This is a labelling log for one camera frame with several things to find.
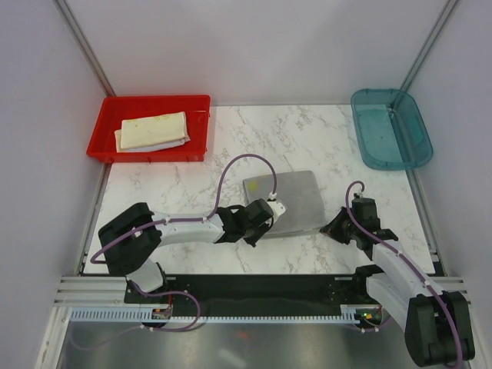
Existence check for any aluminium frame post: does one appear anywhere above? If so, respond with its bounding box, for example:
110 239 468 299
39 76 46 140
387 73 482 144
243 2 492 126
400 0 461 92
52 0 116 97

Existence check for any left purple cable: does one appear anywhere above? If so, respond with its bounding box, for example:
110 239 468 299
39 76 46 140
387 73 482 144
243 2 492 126
90 153 279 331

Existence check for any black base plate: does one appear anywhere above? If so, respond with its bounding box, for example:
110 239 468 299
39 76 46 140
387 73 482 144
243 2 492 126
123 273 401 318

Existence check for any left aluminium frame post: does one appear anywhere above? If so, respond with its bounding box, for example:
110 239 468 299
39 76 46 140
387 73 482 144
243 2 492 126
52 0 116 97

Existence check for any light blue towel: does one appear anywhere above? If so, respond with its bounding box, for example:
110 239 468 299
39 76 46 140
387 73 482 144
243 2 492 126
141 135 190 152

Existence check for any pale yellow patterned towel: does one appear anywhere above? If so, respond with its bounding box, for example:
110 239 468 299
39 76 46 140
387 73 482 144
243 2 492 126
115 111 189 153

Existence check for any red plastic tray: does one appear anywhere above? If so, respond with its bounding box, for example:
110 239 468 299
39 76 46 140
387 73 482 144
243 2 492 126
87 95 211 164

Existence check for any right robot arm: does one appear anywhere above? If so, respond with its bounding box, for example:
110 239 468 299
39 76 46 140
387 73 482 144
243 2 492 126
320 198 475 367

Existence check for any right aluminium frame post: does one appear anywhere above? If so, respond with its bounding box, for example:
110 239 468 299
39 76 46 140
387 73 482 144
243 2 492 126
400 0 461 92

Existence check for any teal plastic basket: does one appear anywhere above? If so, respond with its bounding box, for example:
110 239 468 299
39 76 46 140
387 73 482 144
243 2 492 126
351 88 434 171

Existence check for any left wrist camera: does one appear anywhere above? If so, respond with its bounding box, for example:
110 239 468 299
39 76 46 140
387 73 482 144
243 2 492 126
267 199 287 225

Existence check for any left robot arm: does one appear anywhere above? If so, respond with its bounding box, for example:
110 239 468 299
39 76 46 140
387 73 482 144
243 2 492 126
91 199 286 303

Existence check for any white slotted cable duct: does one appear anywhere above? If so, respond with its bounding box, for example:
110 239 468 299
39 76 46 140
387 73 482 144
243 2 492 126
70 305 364 324

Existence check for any grey white towel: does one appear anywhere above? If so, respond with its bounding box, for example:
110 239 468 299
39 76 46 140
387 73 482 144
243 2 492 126
264 171 327 239

